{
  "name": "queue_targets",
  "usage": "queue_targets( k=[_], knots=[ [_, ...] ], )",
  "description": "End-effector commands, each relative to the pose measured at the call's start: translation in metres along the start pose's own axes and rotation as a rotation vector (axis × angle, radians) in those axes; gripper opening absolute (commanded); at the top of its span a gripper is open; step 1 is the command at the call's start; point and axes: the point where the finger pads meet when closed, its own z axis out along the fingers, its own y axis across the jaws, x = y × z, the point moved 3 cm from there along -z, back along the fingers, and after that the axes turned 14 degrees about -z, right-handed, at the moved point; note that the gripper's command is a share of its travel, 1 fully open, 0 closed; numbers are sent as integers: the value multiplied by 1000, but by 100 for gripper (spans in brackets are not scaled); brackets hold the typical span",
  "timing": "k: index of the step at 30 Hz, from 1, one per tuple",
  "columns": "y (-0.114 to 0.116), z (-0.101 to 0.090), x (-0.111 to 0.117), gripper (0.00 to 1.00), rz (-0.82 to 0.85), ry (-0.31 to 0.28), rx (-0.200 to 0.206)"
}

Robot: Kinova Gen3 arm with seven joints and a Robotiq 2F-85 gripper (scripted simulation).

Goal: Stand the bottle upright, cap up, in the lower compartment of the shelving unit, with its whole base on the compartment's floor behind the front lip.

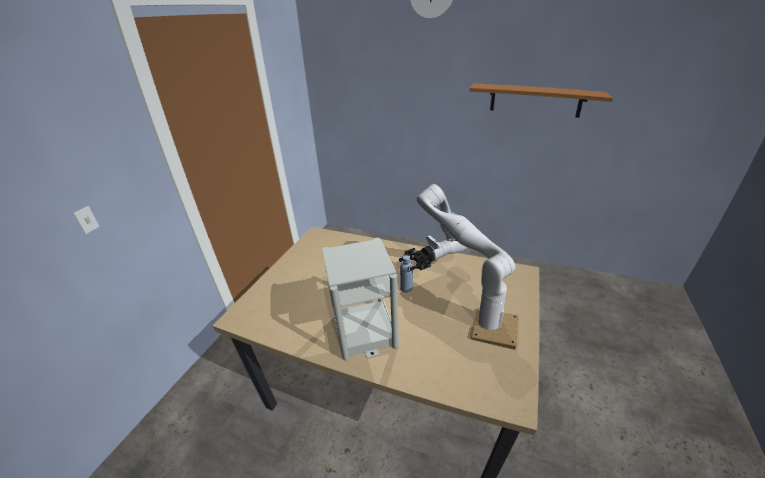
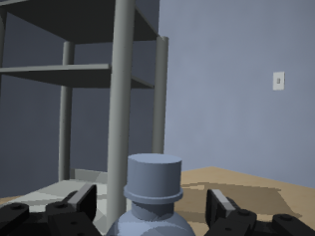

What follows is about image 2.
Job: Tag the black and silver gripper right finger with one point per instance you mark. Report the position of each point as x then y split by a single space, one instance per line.
218 206

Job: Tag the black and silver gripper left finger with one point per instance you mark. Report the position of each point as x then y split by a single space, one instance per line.
16 219

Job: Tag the blue-grey bottle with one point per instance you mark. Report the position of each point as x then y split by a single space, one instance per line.
153 186

